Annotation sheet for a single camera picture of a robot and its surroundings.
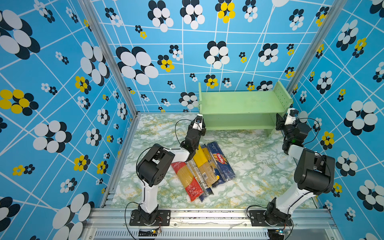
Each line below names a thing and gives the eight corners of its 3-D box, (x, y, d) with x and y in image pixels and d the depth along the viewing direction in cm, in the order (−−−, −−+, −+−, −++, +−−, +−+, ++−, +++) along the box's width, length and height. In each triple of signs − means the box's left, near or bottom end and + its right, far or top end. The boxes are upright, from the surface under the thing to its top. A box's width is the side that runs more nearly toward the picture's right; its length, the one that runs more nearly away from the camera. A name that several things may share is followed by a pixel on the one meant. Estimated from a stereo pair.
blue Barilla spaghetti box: (225, 182, 87) (226, 179, 84) (207, 147, 103) (208, 143, 99) (234, 178, 89) (235, 175, 85) (215, 144, 104) (216, 141, 100)
